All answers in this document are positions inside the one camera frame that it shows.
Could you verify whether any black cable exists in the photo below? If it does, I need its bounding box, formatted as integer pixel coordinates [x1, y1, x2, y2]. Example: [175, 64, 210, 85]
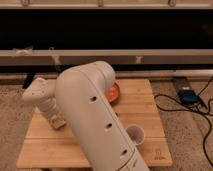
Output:
[153, 76, 213, 168]

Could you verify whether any white paper cup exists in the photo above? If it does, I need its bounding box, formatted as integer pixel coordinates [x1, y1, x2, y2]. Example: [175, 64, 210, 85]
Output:
[126, 125, 145, 146]

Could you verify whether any white sponge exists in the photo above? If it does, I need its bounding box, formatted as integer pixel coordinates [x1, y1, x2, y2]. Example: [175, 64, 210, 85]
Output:
[50, 118, 66, 129]

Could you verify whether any orange plate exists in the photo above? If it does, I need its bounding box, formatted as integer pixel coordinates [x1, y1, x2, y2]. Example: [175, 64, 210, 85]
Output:
[105, 83, 120, 102]

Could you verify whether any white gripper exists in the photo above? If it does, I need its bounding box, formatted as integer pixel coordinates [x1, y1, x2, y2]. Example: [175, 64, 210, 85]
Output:
[37, 98, 59, 120]

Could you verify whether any white wooden rail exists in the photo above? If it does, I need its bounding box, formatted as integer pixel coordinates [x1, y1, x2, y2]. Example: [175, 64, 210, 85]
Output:
[0, 49, 213, 66]

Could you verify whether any black power adapter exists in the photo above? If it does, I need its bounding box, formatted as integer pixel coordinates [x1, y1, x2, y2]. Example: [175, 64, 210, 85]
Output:
[178, 89, 199, 105]

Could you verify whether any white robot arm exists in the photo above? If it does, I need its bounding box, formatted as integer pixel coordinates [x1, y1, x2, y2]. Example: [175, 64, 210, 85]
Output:
[23, 61, 150, 171]

